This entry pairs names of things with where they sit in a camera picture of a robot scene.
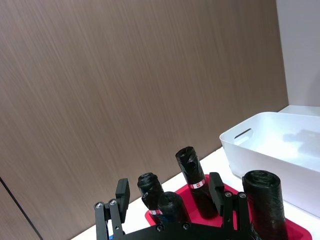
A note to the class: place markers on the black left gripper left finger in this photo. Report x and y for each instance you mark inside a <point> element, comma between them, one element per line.
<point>113,217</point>

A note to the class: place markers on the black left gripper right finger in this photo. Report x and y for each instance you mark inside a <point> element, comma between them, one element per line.
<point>231,210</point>

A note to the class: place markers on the thick black bag roll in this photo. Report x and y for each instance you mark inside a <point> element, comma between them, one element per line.
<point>266,200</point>

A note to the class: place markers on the red plastic tray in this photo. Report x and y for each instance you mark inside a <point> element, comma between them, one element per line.
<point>190,200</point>

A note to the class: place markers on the tall black bag roll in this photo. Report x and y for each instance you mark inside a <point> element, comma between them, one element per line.
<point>197,180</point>

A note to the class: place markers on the small black bag roll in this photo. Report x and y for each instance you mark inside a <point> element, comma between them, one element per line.
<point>150,190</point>
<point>172,206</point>

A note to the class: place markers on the white plastic bin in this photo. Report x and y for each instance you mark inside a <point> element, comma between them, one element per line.
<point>280,160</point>

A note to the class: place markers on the brown wood-grain wall panel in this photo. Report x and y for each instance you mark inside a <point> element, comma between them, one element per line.
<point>125,87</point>

